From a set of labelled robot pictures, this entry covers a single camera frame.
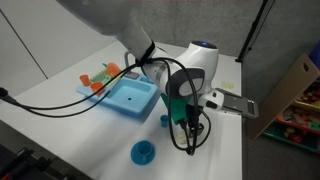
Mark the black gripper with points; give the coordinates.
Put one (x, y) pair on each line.
(193, 115)

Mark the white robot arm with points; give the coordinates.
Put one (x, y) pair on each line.
(186, 76)

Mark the small blue toy tumbler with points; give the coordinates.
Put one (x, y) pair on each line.
(164, 121)

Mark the blue toy teacup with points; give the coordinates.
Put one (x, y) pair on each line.
(143, 148)

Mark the yellow sticky note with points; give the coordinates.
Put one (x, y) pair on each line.
(227, 85)

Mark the blue toy saucer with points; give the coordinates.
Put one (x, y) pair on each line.
(142, 160)

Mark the light blue toy sink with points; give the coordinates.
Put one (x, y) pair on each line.
(130, 96)

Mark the wooden toy shelf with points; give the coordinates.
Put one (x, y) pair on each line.
(283, 96)

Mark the grey toy faucet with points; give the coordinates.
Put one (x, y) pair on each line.
(126, 58)

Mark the orange toy mug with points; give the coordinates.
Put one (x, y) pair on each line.
(97, 88)

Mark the colourful toy shelf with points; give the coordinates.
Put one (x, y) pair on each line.
(300, 110)

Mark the yellow toy dish rack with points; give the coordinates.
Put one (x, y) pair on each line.
(100, 77)

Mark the black tripod pole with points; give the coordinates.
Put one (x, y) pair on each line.
(251, 31)

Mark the small orange toy tumbler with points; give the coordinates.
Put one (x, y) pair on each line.
(85, 80)

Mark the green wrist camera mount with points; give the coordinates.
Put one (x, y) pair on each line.
(175, 108)

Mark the grey metal base plate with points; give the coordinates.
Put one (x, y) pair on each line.
(238, 105)

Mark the black camera stand equipment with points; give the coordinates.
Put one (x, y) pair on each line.
(23, 163)

